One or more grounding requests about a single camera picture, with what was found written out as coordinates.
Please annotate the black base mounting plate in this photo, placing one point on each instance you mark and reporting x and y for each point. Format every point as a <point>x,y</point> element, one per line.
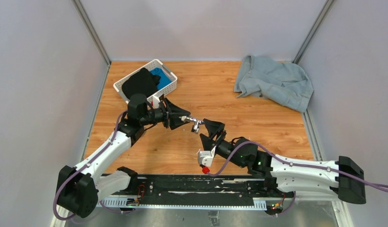
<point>226,192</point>

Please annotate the blue cloth in basket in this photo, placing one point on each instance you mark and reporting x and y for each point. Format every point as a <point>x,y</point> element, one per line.
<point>161,78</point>

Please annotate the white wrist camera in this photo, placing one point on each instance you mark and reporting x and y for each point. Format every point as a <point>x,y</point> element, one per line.
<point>156,101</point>
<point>205,157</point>

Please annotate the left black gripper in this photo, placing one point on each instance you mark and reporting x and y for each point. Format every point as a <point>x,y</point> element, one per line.
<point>171,115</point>

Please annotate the chrome water faucet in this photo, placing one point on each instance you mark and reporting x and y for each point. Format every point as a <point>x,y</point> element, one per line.
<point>196,123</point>

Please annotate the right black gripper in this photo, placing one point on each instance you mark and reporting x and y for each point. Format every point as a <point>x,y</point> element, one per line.
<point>213,128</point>

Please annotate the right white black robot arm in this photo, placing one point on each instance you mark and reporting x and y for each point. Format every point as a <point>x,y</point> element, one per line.
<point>342,178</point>

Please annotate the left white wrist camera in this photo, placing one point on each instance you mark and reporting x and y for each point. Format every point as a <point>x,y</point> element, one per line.
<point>156,101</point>

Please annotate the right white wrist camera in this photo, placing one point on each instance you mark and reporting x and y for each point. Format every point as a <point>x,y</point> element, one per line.
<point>205,157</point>

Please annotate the grey-blue denim garment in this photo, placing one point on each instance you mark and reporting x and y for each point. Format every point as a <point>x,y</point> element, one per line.
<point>285,83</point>

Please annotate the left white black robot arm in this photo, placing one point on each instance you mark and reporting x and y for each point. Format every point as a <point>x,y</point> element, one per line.
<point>81,187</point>

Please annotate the white plastic basket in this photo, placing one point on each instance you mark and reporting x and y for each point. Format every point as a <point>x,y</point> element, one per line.
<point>165,88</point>

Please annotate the black cloth in basket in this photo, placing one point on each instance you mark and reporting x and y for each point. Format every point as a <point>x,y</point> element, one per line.
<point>141,82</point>

